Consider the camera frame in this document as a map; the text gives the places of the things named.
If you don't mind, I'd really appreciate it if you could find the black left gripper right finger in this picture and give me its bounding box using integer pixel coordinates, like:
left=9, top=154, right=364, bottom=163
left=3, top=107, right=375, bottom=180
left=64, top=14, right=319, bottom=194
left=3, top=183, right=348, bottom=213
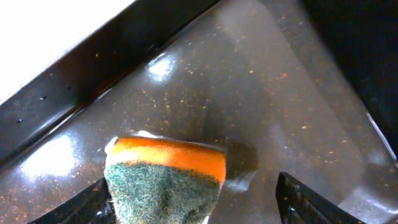
left=275, top=172, right=362, bottom=224

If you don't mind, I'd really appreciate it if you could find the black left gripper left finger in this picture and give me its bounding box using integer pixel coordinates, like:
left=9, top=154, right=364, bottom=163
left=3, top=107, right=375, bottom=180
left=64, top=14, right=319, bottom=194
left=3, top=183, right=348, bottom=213
left=30, top=177, right=116, bottom=224

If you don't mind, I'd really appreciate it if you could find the orange green scrub sponge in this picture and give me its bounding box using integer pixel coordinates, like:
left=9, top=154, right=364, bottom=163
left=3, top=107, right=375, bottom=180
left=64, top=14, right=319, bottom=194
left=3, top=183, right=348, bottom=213
left=104, top=137, right=226, bottom=224

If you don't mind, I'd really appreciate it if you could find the black water tray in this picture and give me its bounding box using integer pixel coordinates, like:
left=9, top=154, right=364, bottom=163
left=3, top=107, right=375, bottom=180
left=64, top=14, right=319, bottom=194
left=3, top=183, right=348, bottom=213
left=1, top=1, right=397, bottom=223

